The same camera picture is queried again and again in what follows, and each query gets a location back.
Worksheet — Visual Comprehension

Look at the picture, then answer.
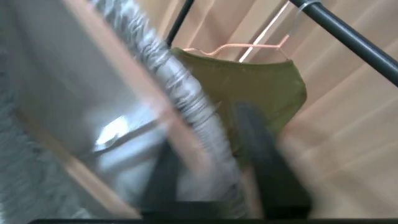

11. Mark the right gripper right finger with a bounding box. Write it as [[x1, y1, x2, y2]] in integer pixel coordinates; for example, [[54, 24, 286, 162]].
[[233, 101, 312, 218]]

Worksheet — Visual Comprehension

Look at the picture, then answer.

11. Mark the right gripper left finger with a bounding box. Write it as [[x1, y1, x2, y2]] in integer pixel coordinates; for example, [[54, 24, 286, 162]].
[[139, 139, 195, 219]]

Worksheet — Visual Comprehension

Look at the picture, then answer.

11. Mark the green printed shirt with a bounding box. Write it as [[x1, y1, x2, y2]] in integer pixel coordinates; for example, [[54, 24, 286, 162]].
[[169, 47, 308, 167]]

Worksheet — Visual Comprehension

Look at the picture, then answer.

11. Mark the pink clothes hanger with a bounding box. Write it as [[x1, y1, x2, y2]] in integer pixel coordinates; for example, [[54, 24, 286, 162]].
[[182, 0, 321, 60], [14, 0, 215, 219]]

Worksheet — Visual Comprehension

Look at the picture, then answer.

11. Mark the pale grey garment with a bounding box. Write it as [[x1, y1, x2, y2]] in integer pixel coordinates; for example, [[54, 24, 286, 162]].
[[0, 0, 249, 220]]

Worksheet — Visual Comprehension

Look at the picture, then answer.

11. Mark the black clothes rack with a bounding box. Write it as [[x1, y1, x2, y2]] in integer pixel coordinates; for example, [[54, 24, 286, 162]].
[[165, 0, 398, 87]]

